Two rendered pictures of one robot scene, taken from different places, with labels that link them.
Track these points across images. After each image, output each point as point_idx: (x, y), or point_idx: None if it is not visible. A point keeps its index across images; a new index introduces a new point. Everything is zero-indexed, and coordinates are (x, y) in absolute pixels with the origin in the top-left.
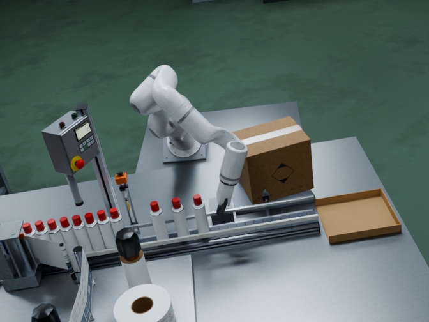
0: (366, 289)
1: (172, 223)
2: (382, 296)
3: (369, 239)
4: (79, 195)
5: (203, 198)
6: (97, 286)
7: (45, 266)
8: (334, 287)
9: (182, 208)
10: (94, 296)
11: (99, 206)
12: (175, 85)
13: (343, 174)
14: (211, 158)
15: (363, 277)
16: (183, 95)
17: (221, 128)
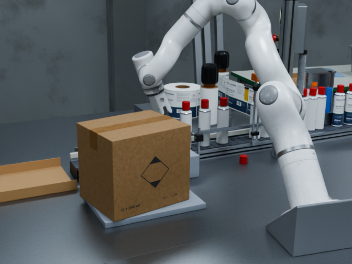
0: (29, 147)
1: (236, 167)
2: (17, 146)
3: None
4: (296, 87)
5: (222, 187)
6: (247, 123)
7: None
8: (56, 146)
9: (198, 109)
10: (242, 120)
11: (342, 173)
12: (217, 6)
13: (39, 223)
14: (259, 231)
15: (31, 152)
16: (271, 88)
17: (161, 44)
